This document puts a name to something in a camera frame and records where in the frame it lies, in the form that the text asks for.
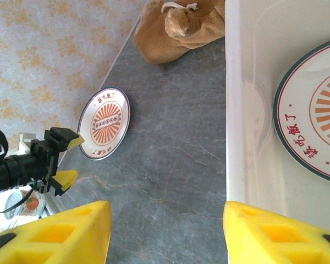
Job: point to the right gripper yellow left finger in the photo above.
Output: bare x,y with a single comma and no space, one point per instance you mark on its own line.
57,236

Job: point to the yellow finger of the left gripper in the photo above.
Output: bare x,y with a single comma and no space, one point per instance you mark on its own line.
63,181
61,138

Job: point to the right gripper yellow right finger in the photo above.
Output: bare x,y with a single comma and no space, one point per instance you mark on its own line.
269,242

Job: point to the white plate orange sunburst print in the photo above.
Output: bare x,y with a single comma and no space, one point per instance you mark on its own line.
105,123
297,123

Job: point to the white plastic bin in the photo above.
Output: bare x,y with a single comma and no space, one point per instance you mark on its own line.
244,137

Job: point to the silver tin can orange print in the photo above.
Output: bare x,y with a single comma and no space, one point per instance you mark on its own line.
24,204

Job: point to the brown plush toy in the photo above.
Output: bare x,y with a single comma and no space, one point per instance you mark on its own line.
159,41

